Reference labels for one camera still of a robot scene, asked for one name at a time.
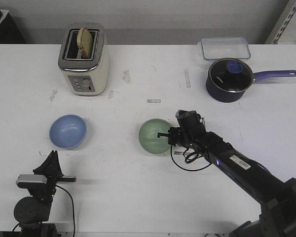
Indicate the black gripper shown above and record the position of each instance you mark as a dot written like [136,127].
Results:
[184,138]
[49,189]

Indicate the green bowl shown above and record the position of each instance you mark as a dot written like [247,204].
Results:
[148,136]

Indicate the blue bowl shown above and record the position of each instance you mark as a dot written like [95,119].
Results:
[68,131]

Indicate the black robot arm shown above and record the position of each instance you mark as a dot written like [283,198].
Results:
[276,198]
[32,212]

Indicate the dark blue saucepan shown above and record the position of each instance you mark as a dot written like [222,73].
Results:
[228,97]

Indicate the glass lid with blue knob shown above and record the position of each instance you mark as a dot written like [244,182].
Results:
[231,75]

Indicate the clear plastic food container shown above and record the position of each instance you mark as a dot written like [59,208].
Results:
[224,47]

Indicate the cream and chrome toaster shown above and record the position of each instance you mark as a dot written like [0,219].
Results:
[85,77]

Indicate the bread slice in toaster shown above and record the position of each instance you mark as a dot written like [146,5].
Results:
[84,43]

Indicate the black box in corner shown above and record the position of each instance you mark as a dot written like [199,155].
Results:
[9,32]

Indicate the white slotted shelf upright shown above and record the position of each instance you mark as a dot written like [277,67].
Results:
[284,31]

